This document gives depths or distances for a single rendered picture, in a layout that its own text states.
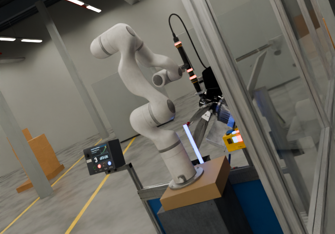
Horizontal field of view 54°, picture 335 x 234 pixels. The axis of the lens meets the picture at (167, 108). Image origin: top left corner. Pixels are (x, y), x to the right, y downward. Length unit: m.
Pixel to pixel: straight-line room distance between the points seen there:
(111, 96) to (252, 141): 8.94
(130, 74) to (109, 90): 8.10
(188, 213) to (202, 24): 1.05
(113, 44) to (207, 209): 0.85
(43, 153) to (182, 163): 8.58
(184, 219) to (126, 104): 8.07
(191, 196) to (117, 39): 0.78
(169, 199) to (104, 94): 8.21
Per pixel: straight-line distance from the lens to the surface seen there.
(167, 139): 1.54
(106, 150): 2.23
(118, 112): 9.62
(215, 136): 2.15
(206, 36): 0.70
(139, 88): 1.51
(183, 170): 1.58
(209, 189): 1.48
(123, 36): 1.48
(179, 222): 1.61
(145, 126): 1.55
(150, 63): 1.76
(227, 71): 0.69
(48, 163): 9.99
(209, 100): 2.24
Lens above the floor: 1.55
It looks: 7 degrees down
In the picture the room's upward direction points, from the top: 25 degrees counter-clockwise
